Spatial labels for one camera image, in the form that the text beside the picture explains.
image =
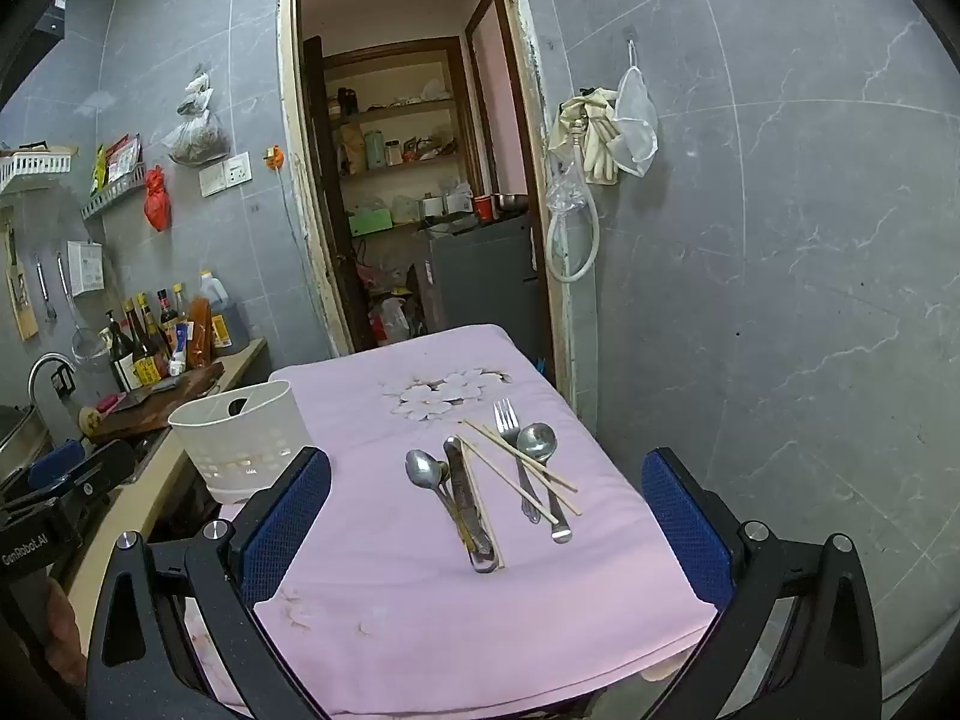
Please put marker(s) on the white wall box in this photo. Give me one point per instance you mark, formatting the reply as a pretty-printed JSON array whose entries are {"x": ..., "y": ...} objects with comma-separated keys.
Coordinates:
[{"x": 86, "y": 266}]

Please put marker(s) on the hanging metal strainer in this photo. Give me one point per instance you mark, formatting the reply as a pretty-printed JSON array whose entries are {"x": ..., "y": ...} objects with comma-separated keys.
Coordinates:
[{"x": 90, "y": 345}]

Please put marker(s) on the clear plastic jug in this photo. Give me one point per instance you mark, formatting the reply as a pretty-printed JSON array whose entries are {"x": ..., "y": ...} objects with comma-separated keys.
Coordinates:
[{"x": 394, "y": 322}]

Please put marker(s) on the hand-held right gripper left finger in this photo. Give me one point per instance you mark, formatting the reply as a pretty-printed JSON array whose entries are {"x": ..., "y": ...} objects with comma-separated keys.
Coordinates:
[{"x": 289, "y": 517}]

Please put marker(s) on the small white tube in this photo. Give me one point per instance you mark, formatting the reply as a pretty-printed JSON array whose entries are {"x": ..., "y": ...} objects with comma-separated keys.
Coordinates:
[{"x": 177, "y": 364}]

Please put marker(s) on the white wall socket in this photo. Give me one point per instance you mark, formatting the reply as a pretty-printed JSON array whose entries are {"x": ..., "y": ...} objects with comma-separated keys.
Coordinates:
[{"x": 225, "y": 174}]

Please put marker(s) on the clear plastic bag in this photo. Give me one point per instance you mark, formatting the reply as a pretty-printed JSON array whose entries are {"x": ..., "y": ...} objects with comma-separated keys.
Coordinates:
[{"x": 561, "y": 187}]

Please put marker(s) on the green thermos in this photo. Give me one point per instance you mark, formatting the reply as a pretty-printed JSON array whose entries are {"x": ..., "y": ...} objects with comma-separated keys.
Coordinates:
[{"x": 374, "y": 150}]

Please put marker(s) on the orange sauce bottle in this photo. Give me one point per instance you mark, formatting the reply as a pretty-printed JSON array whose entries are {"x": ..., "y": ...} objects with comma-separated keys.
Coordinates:
[{"x": 199, "y": 334}]

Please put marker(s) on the metal fork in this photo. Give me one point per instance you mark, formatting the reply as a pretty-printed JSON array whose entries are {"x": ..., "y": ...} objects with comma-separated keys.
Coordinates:
[{"x": 508, "y": 427}]

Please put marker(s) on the white basket wall rack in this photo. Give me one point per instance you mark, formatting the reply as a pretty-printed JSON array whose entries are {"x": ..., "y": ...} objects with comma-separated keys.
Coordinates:
[{"x": 37, "y": 163}]

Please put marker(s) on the red snack packet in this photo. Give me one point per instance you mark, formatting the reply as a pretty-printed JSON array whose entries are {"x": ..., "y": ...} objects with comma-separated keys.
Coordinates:
[{"x": 124, "y": 157}]

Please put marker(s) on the black wall plug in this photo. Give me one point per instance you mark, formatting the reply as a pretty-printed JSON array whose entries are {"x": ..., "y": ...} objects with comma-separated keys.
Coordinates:
[{"x": 64, "y": 384}]

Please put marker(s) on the plastic oil jug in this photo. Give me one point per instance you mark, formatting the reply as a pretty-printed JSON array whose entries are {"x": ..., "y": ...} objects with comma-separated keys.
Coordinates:
[{"x": 229, "y": 322}]

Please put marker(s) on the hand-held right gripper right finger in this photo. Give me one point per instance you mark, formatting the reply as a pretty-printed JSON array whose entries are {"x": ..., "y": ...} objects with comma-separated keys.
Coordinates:
[{"x": 686, "y": 525}]

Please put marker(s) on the hanging metal utensil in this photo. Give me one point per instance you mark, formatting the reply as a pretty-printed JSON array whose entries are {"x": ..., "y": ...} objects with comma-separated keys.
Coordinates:
[{"x": 46, "y": 300}]

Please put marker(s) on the cream rubber gloves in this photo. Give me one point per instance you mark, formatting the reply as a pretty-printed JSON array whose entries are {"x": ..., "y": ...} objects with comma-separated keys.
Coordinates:
[{"x": 592, "y": 142}]

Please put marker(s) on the pink cloth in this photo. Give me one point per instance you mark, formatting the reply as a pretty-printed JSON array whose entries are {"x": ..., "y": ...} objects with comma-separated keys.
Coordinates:
[{"x": 111, "y": 403}]

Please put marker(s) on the bag of dried goods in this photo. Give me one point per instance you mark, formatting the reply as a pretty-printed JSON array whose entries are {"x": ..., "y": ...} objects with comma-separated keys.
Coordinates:
[{"x": 196, "y": 139}]

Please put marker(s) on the wooden shelf unit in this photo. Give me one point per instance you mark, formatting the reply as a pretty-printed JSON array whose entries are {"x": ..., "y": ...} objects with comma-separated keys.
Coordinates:
[{"x": 397, "y": 109}]

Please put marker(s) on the person's left hand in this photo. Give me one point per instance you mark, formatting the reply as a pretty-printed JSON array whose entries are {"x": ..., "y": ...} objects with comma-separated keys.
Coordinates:
[{"x": 64, "y": 622}]

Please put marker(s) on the beige kitchen counter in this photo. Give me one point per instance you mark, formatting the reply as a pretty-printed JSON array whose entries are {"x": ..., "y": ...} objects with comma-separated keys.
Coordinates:
[{"x": 157, "y": 484}]

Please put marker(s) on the white mesh bag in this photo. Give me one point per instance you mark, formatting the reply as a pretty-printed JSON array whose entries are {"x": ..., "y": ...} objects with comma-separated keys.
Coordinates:
[{"x": 634, "y": 120}]

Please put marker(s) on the metal wall rack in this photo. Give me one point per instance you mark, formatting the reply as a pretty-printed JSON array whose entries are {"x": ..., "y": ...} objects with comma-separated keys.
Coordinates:
[{"x": 112, "y": 199}]

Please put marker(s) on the kitchen sink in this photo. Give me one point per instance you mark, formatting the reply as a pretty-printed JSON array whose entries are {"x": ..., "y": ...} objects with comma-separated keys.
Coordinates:
[{"x": 150, "y": 451}]

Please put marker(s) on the yellow snack packet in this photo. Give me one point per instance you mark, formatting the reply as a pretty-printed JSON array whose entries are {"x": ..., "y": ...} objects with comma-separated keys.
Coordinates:
[{"x": 98, "y": 169}]

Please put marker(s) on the metal faucet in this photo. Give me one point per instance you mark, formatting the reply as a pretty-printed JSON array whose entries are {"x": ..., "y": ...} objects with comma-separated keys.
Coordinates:
[{"x": 45, "y": 360}]

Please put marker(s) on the metal table knife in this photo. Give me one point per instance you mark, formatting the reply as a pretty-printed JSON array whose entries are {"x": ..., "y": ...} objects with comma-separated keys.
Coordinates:
[{"x": 461, "y": 480}]

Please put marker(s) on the red plastic bag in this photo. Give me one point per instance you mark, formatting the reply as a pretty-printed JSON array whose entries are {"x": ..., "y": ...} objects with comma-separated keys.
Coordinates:
[{"x": 156, "y": 202}]

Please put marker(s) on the dark pump bottle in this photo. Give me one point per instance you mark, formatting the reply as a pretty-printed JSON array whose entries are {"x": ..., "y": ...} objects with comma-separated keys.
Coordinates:
[{"x": 120, "y": 364}]

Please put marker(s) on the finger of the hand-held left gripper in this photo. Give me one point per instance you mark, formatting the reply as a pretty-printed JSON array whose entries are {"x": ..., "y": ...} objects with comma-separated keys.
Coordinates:
[
  {"x": 97, "y": 465},
  {"x": 52, "y": 459}
]

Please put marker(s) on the black range hood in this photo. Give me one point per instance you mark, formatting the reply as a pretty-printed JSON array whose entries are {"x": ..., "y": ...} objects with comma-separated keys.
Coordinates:
[{"x": 49, "y": 24}]

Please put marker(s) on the grey refrigerator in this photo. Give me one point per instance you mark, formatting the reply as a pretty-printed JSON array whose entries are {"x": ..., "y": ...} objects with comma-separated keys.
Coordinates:
[{"x": 480, "y": 270}]

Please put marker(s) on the red cup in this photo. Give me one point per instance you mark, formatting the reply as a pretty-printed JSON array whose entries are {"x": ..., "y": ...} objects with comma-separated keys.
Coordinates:
[{"x": 484, "y": 208}]

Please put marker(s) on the green box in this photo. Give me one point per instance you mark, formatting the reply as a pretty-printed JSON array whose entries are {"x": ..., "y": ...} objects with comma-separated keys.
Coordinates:
[{"x": 371, "y": 223}]

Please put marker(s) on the wooden cutting board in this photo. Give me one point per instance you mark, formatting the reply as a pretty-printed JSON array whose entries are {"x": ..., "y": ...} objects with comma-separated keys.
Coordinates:
[{"x": 165, "y": 405}]

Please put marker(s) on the pink floral tablecloth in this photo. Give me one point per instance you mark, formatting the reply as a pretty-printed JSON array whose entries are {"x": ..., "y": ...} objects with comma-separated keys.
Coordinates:
[{"x": 390, "y": 615}]

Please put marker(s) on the metal spoon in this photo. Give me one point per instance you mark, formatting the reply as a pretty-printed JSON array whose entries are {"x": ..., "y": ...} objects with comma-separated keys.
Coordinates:
[
  {"x": 424, "y": 469},
  {"x": 536, "y": 441}
]

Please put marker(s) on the cream door frame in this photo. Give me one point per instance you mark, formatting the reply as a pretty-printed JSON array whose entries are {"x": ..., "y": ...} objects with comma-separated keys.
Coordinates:
[{"x": 561, "y": 337}]

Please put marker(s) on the wooden knife board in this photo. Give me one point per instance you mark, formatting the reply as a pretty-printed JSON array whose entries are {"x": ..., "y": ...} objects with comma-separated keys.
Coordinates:
[{"x": 22, "y": 300}]

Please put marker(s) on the white plastic utensil holder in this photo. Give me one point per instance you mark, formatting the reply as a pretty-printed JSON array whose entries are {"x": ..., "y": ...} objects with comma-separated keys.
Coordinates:
[{"x": 225, "y": 435}]

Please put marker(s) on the metal bowl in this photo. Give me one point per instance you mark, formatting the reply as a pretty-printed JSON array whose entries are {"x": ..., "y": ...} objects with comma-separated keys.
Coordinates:
[{"x": 510, "y": 202}]

